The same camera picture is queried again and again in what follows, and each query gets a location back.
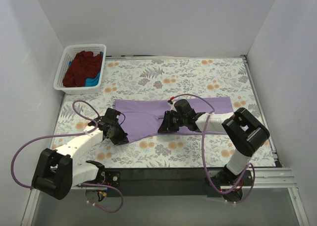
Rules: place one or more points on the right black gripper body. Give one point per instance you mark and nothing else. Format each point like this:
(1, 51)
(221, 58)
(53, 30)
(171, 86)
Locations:
(168, 122)

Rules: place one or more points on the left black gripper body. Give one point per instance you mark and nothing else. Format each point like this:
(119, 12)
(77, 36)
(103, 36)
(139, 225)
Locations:
(116, 135)

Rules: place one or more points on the purple t shirt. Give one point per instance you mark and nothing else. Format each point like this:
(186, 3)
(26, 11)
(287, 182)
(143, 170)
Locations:
(143, 118)

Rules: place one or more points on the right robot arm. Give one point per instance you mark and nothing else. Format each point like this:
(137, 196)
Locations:
(245, 132)

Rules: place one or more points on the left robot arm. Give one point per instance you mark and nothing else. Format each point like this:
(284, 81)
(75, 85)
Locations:
(58, 170)

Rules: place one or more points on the blue t shirt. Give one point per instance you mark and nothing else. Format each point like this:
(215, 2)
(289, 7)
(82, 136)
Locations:
(91, 81)

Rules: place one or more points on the floral patterned table mat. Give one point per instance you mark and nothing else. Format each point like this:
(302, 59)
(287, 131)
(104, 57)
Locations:
(160, 79)

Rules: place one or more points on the white plastic laundry basket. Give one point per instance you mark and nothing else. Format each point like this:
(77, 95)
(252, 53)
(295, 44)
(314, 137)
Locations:
(80, 69)

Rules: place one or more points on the dark red t shirt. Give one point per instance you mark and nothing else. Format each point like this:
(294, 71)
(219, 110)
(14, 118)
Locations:
(81, 67)

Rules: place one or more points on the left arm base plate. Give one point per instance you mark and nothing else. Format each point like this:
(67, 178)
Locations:
(111, 178)

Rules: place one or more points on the aluminium frame rail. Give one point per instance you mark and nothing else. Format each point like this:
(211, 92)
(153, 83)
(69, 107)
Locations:
(261, 177)

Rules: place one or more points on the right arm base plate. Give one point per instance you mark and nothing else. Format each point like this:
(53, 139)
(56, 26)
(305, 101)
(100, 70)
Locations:
(221, 178)

